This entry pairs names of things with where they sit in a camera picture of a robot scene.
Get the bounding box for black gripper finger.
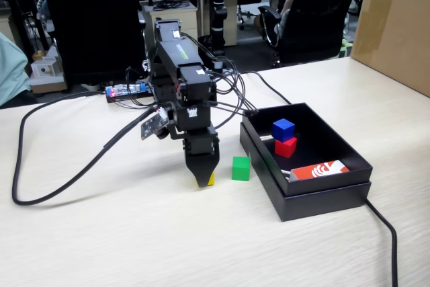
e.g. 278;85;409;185
184;152;220;189

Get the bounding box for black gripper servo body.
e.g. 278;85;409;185
169;125;221;157

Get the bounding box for yellow wooden cube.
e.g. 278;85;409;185
193;171;216;188

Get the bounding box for blue wooden cube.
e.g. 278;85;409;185
271;118;296;143

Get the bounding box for red wooden cube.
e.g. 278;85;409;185
274;136;298;159

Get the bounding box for black cardboard box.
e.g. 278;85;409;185
241;101;374;197

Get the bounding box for black open box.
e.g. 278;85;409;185
239;121;373;222

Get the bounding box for seated person in black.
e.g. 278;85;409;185
253;0;305;38

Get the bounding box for small white product box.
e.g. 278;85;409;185
30;59;58;78

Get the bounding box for large brown cardboard box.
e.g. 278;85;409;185
349;0;430;98

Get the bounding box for green wooden cube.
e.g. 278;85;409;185
231;156;251;181

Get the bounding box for blue servo controller board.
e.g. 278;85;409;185
105;82;149;104

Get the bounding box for orange white matchbox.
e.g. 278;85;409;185
289;159;351;183

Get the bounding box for beige side cabinet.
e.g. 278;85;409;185
201;0;240;48

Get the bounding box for black segmented pole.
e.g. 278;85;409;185
210;0;230;73

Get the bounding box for black monitor back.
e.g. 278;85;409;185
38;0;148;89

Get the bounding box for flat brown carton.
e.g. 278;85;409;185
30;74;68;95

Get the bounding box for green black checkered object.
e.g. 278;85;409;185
338;38;354;59

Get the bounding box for black office chair with armrest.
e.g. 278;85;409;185
257;0;363;68

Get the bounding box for person in teal shirt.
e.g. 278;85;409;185
0;31;34;108

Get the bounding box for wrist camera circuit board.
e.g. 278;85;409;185
140;112;171;142

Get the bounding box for thin black servo wires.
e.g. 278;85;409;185
196;35;260;130

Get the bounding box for beige drawer cabinet with cables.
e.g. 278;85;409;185
140;0;200;51

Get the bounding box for thick black camera cable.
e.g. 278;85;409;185
11;90;161;206

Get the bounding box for black power cable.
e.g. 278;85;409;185
240;71;399;287

